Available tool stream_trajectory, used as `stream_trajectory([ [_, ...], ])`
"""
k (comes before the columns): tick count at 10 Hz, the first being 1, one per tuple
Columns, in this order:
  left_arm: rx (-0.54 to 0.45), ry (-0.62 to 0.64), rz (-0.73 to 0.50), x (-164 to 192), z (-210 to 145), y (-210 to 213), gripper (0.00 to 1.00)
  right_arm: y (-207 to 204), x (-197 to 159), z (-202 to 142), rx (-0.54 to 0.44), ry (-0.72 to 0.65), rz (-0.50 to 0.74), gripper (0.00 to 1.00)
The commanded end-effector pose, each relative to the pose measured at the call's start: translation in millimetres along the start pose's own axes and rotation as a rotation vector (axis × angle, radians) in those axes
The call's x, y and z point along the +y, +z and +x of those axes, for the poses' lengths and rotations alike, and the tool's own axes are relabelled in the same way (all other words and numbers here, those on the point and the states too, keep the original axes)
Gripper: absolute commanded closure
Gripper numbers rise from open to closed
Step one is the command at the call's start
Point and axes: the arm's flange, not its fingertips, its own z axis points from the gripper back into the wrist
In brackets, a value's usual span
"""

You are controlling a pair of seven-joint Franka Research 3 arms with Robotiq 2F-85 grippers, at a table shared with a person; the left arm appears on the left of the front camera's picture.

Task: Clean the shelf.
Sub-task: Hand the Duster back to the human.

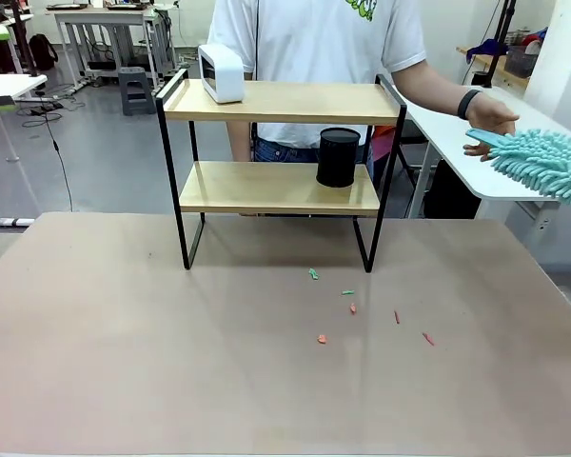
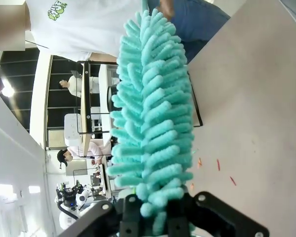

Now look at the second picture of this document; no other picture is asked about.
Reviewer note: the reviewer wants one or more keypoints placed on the seated person pink shirt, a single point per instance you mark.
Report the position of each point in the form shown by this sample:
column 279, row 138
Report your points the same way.
column 91, row 150

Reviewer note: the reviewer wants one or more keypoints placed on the white printed t-shirt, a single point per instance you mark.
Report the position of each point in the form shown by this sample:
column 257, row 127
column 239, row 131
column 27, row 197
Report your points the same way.
column 88, row 24

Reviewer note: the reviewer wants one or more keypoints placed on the person's right forearm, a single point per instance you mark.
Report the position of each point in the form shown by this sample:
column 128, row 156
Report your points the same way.
column 103, row 56

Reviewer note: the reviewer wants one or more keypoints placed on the background computer monitor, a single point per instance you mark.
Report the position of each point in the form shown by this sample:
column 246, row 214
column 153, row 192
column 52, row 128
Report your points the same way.
column 105, row 180

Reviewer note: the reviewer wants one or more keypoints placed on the red paper scrap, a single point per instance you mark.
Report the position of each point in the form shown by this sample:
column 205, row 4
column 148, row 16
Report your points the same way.
column 233, row 180
column 218, row 165

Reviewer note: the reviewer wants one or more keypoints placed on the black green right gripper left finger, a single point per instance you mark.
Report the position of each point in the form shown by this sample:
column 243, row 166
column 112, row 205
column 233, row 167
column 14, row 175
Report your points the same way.
column 132, row 212

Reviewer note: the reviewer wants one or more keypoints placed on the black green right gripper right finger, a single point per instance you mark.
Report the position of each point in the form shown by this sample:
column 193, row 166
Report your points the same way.
column 212, row 212

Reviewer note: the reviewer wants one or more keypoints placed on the teal chenille duster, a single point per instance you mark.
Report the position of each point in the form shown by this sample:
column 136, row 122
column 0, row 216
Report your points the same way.
column 153, row 111

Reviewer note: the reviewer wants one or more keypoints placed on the green scrap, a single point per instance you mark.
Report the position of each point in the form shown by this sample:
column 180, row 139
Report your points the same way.
column 194, row 151

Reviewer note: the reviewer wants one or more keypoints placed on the round ceiling light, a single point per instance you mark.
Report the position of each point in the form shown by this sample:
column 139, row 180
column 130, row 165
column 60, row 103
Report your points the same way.
column 8, row 88

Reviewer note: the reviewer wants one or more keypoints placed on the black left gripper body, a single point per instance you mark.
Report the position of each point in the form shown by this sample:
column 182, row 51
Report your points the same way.
column 65, row 195

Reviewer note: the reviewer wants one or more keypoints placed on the white box appliance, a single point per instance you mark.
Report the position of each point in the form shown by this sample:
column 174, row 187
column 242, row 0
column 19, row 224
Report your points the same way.
column 72, row 129

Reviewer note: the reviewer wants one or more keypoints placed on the person's head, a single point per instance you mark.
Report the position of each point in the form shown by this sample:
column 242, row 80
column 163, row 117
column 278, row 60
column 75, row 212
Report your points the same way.
column 7, row 27

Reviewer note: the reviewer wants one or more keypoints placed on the person's left hand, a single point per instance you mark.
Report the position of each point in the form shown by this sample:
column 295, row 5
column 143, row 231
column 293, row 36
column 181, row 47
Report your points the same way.
column 166, row 7

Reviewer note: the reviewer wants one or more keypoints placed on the background person white shirt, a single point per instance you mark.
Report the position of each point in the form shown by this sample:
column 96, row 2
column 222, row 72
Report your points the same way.
column 75, row 85

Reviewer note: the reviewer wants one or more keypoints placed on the orange scrap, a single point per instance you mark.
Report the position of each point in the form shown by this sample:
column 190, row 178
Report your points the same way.
column 199, row 162
column 192, row 186

